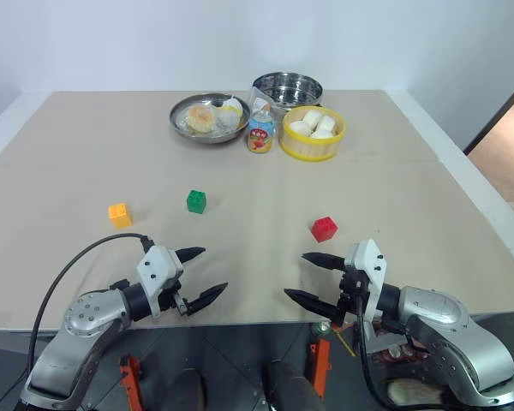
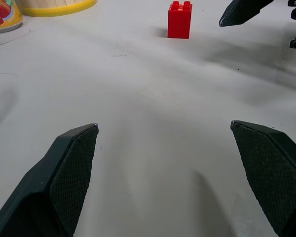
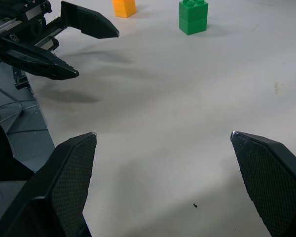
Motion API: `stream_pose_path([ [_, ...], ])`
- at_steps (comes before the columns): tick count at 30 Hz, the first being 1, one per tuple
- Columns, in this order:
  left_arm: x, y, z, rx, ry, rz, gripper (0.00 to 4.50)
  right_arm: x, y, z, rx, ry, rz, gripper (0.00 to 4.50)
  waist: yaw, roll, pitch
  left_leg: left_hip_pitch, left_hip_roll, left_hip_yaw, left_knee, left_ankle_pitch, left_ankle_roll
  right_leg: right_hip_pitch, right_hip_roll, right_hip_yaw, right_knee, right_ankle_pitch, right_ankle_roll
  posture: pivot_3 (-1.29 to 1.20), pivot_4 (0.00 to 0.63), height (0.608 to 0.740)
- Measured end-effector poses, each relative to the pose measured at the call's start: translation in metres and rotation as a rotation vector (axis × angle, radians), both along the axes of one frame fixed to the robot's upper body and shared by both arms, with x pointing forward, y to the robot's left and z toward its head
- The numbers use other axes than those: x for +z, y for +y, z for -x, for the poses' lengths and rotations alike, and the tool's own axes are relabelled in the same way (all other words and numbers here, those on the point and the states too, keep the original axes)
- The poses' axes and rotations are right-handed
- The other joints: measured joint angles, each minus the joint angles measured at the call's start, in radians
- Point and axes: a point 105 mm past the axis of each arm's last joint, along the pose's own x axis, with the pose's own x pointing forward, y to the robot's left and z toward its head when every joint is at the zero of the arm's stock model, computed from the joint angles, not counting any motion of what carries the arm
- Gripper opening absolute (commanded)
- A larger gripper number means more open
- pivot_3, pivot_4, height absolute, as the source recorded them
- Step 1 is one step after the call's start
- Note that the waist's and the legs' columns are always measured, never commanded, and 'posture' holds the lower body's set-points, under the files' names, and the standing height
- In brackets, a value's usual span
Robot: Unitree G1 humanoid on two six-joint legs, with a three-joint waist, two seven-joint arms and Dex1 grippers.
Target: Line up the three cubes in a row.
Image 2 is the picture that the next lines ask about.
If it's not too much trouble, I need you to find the wooden container with yellow rim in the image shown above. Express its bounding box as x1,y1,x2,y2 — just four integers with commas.
14,0,98,17

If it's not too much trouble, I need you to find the fruit print tin can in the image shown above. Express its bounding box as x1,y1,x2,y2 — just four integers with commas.
0,0,24,33

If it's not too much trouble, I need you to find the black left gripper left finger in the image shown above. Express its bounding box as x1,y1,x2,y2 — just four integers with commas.
0,123,99,237

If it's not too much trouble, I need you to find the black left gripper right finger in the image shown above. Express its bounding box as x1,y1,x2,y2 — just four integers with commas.
230,120,296,237

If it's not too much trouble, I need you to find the red toy brick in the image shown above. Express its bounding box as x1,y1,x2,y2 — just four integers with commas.
167,0,193,40

